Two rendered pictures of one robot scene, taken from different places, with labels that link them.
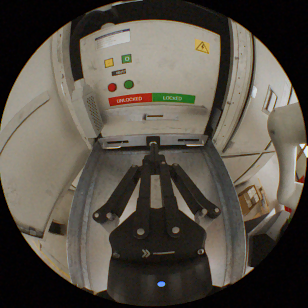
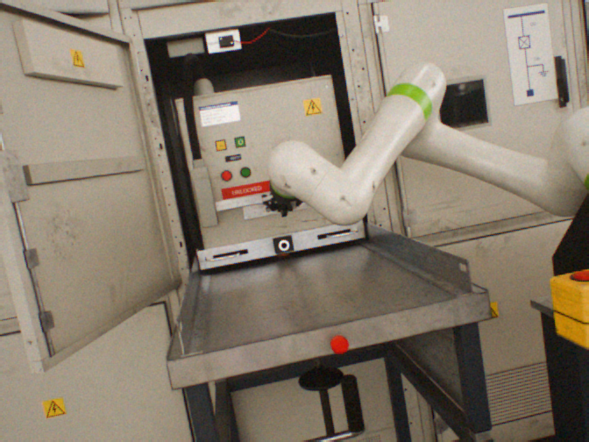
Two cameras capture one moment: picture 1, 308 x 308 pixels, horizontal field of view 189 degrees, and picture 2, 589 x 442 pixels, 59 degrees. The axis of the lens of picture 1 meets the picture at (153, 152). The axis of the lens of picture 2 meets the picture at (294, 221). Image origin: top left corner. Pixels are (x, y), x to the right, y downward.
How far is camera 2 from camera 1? 1.32 m
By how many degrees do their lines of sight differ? 40
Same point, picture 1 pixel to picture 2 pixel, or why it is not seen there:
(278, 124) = not seen: hidden behind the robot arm
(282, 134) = not seen: hidden behind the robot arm
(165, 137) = (299, 236)
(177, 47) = (287, 119)
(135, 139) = (257, 245)
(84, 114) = (209, 195)
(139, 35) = (248, 110)
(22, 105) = (115, 154)
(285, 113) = not seen: hidden behind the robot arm
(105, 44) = (213, 118)
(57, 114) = (147, 196)
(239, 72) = (361, 114)
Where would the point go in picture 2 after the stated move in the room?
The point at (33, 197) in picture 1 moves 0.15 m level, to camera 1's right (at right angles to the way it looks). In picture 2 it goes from (89, 274) to (154, 261)
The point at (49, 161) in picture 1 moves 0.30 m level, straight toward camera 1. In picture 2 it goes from (131, 248) to (237, 231)
